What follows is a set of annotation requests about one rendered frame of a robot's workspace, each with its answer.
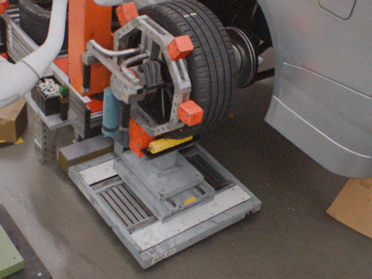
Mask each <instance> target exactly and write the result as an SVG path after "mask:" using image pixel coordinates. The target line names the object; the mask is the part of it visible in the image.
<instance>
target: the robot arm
mask: <svg viewBox="0 0 372 279"><path fill-rule="evenodd" d="M93 1H94V2H95V3H96V4H98V5H100V6H105V7H108V6H115V5H117V4H120V3H122V2H123V1H125V0H93ZM67 2H68V0H53V7H52V12H51V19H50V27H49V33H48V37H47V39H46V41H45V43H44V44H43V45H42V46H41V47H40V48H39V49H37V50H36V51H34V52H32V53H31V54H29V55H28V56H26V57H25V58H23V59H22V60H20V61H19V62H17V63H16V64H15V65H14V64H11V63H9V62H8V61H7V60H6V59H5V58H3V57H2V56H0V108H3V107H7V106H10V105H12V104H14V103H16V102H17V101H19V100H20V99H21V98H23V97H24V96H25V95H26V94H27V93H28V92H29V91H30V90H31V89H32V88H33V87H34V86H35V85H36V83H37V82H38V81H39V80H40V79H41V77H42V76H43V74H44V73H45V71H46V70H47V68H48V67H49V66H50V64H51V63H52V62H53V60H54V59H55V58H56V56H57V55H58V53H59V51H60V49H61V46H62V44H63V40H64V32H65V19H66V6H67Z"/></svg>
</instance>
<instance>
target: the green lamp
mask: <svg viewBox="0 0 372 279"><path fill-rule="evenodd" d="M59 93H60V94H61V95H62V96H64V95H68V94H69V88H68V87H67V86H66V85H61V86H59Z"/></svg>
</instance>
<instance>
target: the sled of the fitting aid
mask: <svg viewBox="0 0 372 279"><path fill-rule="evenodd" d="M113 169H114V170H115V171H116V173H117V174H118V175H119V176H120V177H121V178H122V179H123V180H124V181H125V183H126V184H127V185H128V186H129V187H130V188H131V189H132V190H133V191H134V193H135V194H136V195H137V196H138V197H139V198H140V199H141V200H142V201H143V202H144V204H145V205H146V206H147V207H148V208H149V210H150V211H151V212H152V213H153V214H154V215H155V216H156V217H157V218H158V220H159V221H160V222H161V223H162V224H164V223H166V222H168V221H170V220H173V219H175V218H177V217H179V216H181V215H183V214H185V213H187V212H189V211H191V210H194V209H196V208H198V207H200V206H202V205H204V204H206V203H208V202H210V201H213V200H214V195H215V190H214V189H213V188H212V187H211V186H210V185H209V184H208V183H207V182H206V181H205V180H203V182H202V183H200V184H198V185H195V186H193V187H191V188H189V189H186V190H184V191H182V192H180V193H178V194H175V195H173V196H171V197H169V198H166V199H164V200H161V201H160V200H159V199H158V198H157V197H156V196H155V195H154V194H153V193H152V191H151V190H150V189H149V188H148V187H147V186H146V185H145V184H144V182H143V181H141V180H140V179H139V177H138V176H137V175H136V174H135V173H134V172H133V171H132V169H131V168H130V167H129V166H128V165H127V164H126V163H125V162H124V161H123V160H122V159H121V157H118V158H116V159H114V162H113Z"/></svg>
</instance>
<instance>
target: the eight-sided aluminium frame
mask: <svg viewBox="0 0 372 279"><path fill-rule="evenodd" d="M138 30H141V31H143V32H145V33H146V35H147V36H149V37H151V38H152V39H153V40H154V41H155V42H156V43H157V44H159V45H160V47H161V48H162V52H163V55H164V58H165V60H166V63H167V66H168V69H169V72H170V75H171V77H172V80H173V84H174V88H175V90H174V97H173V104H172V111H171V115H170V122H168V123H165V124H163V125H159V124H158V123H157V122H156V121H155V120H154V119H153V118H151V117H150V116H149V115H148V114H147V113H146V112H145V111H144V110H143V109H142V108H140V106H139V105H138V103H137V102H134V103H131V112H130V116H131V117H132V118H133V119H134V121H135V122H137V123H138V124H139V125H140V126H141V127H142V128H143V129H144V130H145V131H146V132H147V134H148V135H150V136H151V137H154V136H157V135H160V134H163V133H165V132H168V131H173V130H176V129H178V128H181V127H183V126H184V124H185V123H184V122H183V121H182V120H181V119H179V118H178V117H177V112H178V106H179V104H181V103H184V102H187V101H189V96H190V92H191V83H190V79H189V78H188V74H187V71H186V69H185V66H184V63H183V60H182V59H179V60H175V61H171V58H170V56H169V54H168V52H167V50H166V46H167V45H168V44H169V43H170V42H171V41H172V40H173V39H174V36H172V34H170V33H168V32H167V31H166V30H165V29H163V28H162V27H161V26H160V25H158V24H157V23H156V22H154V21H153V20H151V19H150V17H148V16H146V15H142V16H139V17H135V18H133V19H132V20H131V21H129V22H128V23H127V24H125V25H124V26H123V27H122V28H120V29H119V30H117V31H116V32H115V35H114V45H113V50H114V51H117V50H126V49H128V39H129V37H130V36H131V35H132V34H134V33H135V32H137V31H138ZM125 60H127V55H125V56H113V61H114V62H115V63H116V64H117V65H118V66H119V67H121V64H122V63H123V62H124V61H125Z"/></svg>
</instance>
